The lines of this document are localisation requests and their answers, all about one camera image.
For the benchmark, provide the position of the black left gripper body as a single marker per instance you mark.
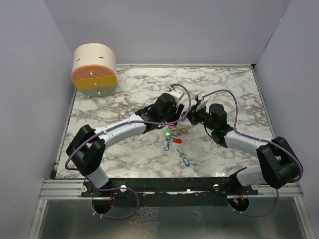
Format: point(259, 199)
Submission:
point(174, 114)

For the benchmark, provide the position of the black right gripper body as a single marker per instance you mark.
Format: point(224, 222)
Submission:
point(202, 117)

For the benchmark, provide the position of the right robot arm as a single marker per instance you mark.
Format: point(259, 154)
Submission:
point(278, 165)

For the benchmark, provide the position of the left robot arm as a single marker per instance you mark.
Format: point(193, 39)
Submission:
point(87, 147)

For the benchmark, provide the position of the red S-shaped carabiner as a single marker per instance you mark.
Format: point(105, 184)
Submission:
point(172, 128)

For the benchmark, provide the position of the green key tag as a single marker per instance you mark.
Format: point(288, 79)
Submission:
point(167, 132)

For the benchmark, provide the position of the blue s-shaped carabiner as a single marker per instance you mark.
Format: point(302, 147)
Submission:
point(174, 135)
point(168, 144)

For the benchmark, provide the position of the red key tag with key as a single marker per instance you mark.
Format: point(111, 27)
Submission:
point(177, 140)

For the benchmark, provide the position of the blue window tag with key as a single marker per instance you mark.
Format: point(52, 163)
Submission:
point(184, 158)

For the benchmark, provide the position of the round three-drawer storage box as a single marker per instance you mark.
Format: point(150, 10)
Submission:
point(94, 70)

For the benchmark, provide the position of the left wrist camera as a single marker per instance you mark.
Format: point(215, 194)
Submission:
point(177, 94)

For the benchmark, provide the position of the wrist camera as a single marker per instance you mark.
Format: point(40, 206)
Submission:
point(177, 94)
point(200, 100)

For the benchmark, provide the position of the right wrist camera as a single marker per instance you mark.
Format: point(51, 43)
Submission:
point(200, 100)

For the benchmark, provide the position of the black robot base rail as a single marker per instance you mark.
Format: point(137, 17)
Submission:
point(167, 192)

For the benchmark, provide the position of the aluminium frame rail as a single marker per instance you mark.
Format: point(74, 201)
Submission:
point(72, 189)

